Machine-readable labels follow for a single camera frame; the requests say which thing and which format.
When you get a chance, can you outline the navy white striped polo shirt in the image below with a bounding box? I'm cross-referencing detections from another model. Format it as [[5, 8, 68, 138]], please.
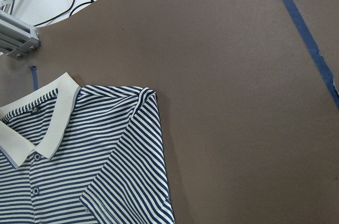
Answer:
[[1, 74, 175, 223]]

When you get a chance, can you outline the aluminium frame post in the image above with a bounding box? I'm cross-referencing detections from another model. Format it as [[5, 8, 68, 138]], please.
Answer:
[[1, 0, 40, 58]]

